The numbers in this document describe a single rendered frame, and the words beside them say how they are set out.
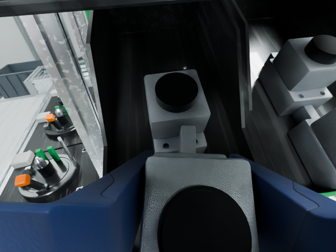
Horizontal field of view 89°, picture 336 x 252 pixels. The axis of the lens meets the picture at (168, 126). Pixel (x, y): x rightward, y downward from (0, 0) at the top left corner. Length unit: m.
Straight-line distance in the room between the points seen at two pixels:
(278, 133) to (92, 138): 0.20
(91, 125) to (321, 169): 0.22
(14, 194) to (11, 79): 1.76
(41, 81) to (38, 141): 0.75
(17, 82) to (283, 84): 2.22
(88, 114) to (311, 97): 0.22
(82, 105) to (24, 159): 0.51
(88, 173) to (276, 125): 0.46
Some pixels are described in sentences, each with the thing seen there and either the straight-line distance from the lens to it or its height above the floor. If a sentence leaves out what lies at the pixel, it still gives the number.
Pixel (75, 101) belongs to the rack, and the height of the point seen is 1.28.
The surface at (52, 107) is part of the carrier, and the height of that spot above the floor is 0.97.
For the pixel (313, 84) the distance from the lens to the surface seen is 0.23.
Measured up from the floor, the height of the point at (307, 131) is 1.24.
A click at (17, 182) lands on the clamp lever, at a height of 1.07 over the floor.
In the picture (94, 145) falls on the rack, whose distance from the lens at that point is 0.20.
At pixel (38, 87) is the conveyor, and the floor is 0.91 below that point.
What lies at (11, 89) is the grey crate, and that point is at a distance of 2.33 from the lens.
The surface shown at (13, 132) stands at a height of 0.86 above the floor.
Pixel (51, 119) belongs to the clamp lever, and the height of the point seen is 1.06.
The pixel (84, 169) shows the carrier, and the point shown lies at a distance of 0.55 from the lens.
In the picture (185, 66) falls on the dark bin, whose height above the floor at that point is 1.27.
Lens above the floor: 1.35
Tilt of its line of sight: 37 degrees down
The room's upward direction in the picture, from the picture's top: 4 degrees counter-clockwise
